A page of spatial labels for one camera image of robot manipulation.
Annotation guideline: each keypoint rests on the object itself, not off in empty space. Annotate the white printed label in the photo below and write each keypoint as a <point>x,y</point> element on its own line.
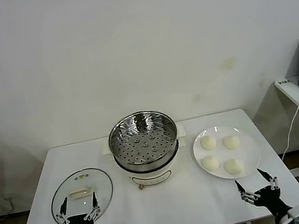
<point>284,82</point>

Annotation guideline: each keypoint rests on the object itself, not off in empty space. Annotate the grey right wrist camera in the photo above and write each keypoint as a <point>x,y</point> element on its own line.
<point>298,213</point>

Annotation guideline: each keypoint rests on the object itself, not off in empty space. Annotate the white round plate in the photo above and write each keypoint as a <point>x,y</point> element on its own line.
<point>248,154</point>

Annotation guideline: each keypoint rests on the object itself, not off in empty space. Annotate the white steamed baozi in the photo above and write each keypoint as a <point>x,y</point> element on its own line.
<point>234,167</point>
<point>208,142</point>
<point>210,163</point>
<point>231,142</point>

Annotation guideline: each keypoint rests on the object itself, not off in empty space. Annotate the stainless steel steamer basket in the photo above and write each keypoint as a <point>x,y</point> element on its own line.
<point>144,150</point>

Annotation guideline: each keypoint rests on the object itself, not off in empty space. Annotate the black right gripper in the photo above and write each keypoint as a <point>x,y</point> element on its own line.
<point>268,196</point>

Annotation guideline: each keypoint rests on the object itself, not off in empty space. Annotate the round glass pot lid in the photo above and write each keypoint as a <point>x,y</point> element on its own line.
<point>100,184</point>

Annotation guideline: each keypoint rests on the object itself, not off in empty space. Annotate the cream electric cooking pot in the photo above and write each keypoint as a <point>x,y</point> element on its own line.
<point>149,176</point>

